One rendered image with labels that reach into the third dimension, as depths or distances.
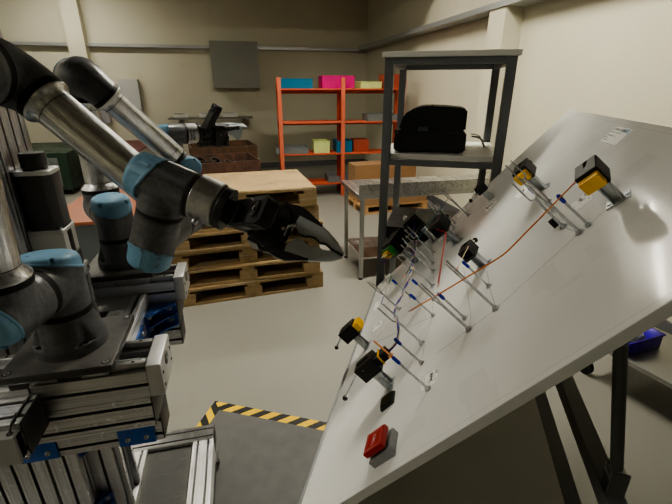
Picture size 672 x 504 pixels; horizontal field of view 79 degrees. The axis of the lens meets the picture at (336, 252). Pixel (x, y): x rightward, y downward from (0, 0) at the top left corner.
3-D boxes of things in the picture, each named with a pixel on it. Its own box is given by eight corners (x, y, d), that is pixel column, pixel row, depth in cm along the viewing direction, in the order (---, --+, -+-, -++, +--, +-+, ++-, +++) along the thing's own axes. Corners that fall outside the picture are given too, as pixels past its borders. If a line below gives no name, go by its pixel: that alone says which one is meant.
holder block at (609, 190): (627, 173, 80) (595, 142, 80) (632, 199, 72) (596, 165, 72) (605, 187, 83) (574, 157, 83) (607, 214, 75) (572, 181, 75)
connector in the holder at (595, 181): (607, 179, 72) (597, 169, 72) (607, 184, 71) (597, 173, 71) (588, 191, 75) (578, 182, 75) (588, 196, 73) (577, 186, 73)
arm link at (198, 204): (202, 167, 64) (178, 213, 62) (229, 179, 64) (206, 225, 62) (212, 184, 71) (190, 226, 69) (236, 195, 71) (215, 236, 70)
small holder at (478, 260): (495, 246, 108) (475, 228, 108) (489, 266, 102) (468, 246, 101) (482, 255, 111) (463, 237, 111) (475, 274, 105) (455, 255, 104)
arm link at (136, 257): (186, 257, 80) (199, 206, 76) (159, 282, 69) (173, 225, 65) (147, 242, 79) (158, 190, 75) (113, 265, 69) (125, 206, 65)
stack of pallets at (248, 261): (302, 252, 462) (299, 167, 427) (324, 287, 381) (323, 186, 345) (176, 266, 424) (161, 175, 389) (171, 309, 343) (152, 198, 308)
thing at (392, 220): (383, 239, 192) (383, 225, 190) (392, 217, 224) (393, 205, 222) (455, 245, 185) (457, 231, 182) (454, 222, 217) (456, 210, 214)
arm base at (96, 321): (21, 367, 88) (7, 327, 84) (49, 329, 102) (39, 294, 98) (98, 357, 91) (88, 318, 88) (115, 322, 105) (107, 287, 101)
